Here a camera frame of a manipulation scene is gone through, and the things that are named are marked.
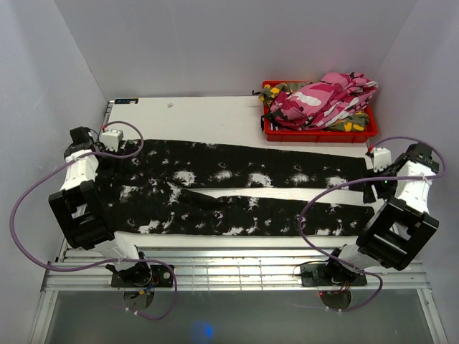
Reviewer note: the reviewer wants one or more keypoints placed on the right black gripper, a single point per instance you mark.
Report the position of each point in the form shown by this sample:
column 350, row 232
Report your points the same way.
column 368, row 194

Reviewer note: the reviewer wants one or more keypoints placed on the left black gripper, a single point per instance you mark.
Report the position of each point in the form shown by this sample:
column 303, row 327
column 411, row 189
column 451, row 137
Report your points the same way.
column 116, row 170

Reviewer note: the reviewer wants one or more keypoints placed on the black white splatter trousers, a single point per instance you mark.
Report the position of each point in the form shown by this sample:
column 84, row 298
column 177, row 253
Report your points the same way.
column 191, row 188

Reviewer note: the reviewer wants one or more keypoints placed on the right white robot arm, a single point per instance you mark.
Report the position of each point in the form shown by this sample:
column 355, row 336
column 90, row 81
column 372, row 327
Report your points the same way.
column 397, row 232

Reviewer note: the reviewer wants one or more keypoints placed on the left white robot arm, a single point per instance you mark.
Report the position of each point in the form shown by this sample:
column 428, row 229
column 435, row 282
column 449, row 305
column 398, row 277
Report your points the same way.
column 84, row 218

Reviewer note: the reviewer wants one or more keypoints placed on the pink camouflage trousers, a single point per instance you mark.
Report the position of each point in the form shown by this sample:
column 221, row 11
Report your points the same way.
column 334, row 99

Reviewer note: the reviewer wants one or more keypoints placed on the small blue label sticker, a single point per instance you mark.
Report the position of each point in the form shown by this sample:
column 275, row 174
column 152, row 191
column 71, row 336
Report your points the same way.
column 126, row 101

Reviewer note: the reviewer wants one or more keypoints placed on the red plastic bin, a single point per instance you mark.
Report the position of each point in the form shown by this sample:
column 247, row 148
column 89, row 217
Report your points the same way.
column 321, row 136

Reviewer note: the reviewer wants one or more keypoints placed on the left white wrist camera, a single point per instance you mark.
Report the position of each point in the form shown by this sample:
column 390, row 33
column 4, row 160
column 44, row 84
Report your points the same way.
column 110, row 139

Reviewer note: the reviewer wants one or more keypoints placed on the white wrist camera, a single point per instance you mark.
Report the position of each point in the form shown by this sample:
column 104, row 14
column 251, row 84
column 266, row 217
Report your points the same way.
column 381, row 158
column 110, row 139

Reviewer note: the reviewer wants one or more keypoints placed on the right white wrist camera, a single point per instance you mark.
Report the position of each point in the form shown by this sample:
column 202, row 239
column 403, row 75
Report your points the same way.
column 381, row 158

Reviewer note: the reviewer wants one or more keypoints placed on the aluminium rail frame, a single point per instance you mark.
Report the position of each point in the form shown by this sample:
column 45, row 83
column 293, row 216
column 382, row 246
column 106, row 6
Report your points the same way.
column 249, row 267

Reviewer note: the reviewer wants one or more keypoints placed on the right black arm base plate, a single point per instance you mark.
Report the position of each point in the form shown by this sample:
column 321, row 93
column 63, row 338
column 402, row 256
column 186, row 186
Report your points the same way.
column 322, row 274

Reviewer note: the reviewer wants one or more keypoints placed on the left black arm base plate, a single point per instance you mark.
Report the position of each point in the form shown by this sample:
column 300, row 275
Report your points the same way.
column 160, row 276

